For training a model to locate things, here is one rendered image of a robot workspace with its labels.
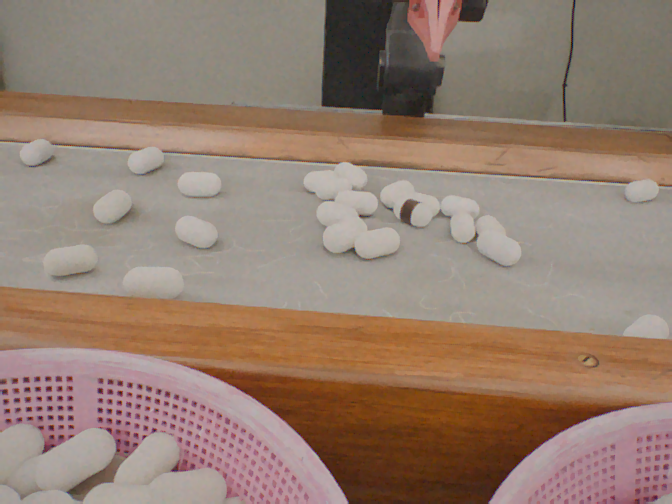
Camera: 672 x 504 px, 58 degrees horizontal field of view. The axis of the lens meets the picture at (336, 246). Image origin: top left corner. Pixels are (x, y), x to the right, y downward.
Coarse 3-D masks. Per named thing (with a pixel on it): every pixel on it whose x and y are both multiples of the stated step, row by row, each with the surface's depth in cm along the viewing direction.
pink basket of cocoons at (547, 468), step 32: (608, 416) 25; (640, 416) 25; (544, 448) 23; (576, 448) 24; (608, 448) 25; (640, 448) 26; (512, 480) 22; (544, 480) 23; (576, 480) 24; (608, 480) 25; (640, 480) 26
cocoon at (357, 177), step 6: (336, 168) 55; (342, 168) 54; (348, 168) 54; (354, 168) 54; (342, 174) 54; (348, 174) 53; (354, 174) 53; (360, 174) 53; (354, 180) 53; (360, 180) 53; (366, 180) 54; (354, 186) 53; (360, 186) 53
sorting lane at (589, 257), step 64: (0, 192) 51; (64, 192) 51; (128, 192) 52; (256, 192) 53; (448, 192) 55; (512, 192) 56; (576, 192) 57; (0, 256) 41; (128, 256) 42; (192, 256) 42; (256, 256) 43; (320, 256) 43; (384, 256) 44; (448, 256) 44; (576, 256) 45; (640, 256) 45; (448, 320) 36; (512, 320) 37; (576, 320) 37
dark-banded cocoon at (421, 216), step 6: (402, 198) 49; (408, 198) 49; (396, 204) 49; (402, 204) 48; (420, 204) 48; (396, 210) 48; (414, 210) 47; (420, 210) 47; (426, 210) 47; (396, 216) 49; (414, 216) 47; (420, 216) 47; (426, 216) 47; (414, 222) 48; (420, 222) 47; (426, 222) 47
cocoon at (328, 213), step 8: (320, 208) 47; (328, 208) 46; (336, 208) 46; (344, 208) 46; (352, 208) 46; (320, 216) 47; (328, 216) 46; (336, 216) 46; (344, 216) 46; (352, 216) 46; (328, 224) 47
